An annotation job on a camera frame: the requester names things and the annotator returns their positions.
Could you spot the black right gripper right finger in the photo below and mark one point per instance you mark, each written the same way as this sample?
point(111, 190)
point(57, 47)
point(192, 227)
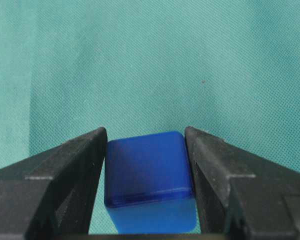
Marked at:
point(240, 194)

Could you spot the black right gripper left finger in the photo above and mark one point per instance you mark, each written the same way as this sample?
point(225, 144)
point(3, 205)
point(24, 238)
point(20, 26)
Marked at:
point(52, 194)

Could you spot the blue 3D-printed cube block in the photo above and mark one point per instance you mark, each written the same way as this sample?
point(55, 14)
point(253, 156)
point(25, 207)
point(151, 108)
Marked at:
point(148, 186)

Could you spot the green table cloth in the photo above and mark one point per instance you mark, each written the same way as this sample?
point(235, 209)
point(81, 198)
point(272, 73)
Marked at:
point(136, 67)

